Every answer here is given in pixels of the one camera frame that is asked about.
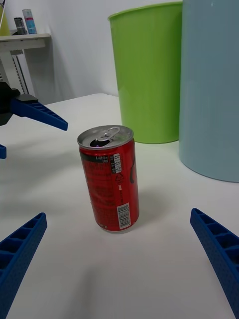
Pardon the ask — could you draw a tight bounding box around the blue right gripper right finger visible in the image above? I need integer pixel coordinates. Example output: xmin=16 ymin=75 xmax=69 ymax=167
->
xmin=190 ymin=208 xmax=239 ymax=319

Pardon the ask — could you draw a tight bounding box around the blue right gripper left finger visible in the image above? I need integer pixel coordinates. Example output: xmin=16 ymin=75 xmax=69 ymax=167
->
xmin=0 ymin=212 xmax=48 ymax=319

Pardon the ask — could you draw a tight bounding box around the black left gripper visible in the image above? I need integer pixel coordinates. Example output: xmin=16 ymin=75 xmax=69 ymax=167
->
xmin=0 ymin=81 xmax=69 ymax=160

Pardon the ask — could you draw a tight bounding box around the black drink can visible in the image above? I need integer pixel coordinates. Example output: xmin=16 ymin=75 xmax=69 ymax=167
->
xmin=13 ymin=17 xmax=27 ymax=35

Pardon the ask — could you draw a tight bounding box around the pale blue plastic bin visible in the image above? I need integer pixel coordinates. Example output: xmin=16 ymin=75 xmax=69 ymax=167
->
xmin=178 ymin=0 xmax=239 ymax=183

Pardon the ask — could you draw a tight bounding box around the red drink can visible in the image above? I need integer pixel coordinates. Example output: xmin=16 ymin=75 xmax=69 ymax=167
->
xmin=76 ymin=125 xmax=140 ymax=233

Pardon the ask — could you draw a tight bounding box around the white can with blue label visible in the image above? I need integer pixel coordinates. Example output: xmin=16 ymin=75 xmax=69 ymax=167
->
xmin=22 ymin=9 xmax=37 ymax=35

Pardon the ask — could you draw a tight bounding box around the green plastic bin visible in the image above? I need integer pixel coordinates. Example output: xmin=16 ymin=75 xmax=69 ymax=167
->
xmin=108 ymin=1 xmax=184 ymax=145

